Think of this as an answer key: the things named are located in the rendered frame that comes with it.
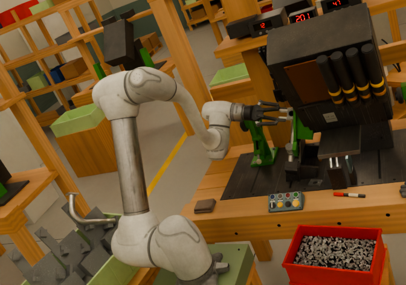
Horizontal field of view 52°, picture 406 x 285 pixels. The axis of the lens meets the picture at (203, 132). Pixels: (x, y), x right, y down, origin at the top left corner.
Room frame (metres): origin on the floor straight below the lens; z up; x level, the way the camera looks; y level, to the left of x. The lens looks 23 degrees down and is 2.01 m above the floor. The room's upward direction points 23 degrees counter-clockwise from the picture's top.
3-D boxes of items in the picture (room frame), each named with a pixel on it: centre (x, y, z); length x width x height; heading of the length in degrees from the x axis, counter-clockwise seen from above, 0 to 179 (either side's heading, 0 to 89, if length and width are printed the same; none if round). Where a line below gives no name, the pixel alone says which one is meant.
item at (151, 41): (11.04, 0.69, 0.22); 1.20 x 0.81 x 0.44; 155
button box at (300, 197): (1.50, -0.22, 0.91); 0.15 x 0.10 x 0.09; 61
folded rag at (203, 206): (1.74, 0.13, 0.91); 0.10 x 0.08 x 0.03; 62
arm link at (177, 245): (1.28, 0.24, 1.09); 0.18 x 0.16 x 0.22; 58
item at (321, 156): (1.54, -0.55, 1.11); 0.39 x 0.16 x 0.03; 151
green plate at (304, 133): (1.65, -0.43, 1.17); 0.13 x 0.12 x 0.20; 61
